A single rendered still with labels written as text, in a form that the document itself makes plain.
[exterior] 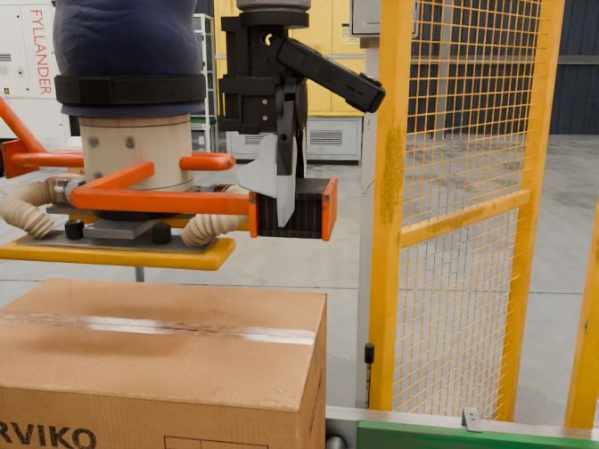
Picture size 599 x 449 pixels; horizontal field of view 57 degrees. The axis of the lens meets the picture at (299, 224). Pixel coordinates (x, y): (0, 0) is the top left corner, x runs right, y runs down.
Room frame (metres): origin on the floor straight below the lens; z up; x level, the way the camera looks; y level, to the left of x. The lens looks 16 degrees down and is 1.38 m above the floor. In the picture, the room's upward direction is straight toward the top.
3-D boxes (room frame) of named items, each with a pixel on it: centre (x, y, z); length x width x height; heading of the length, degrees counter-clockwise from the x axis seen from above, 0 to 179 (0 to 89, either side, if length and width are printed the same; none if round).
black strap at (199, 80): (0.89, 0.26, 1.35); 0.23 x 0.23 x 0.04
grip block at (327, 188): (0.59, 0.00, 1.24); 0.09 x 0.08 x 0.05; 171
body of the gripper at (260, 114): (0.59, 0.03, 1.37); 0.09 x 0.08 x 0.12; 82
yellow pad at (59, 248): (0.80, 0.27, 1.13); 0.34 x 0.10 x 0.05; 81
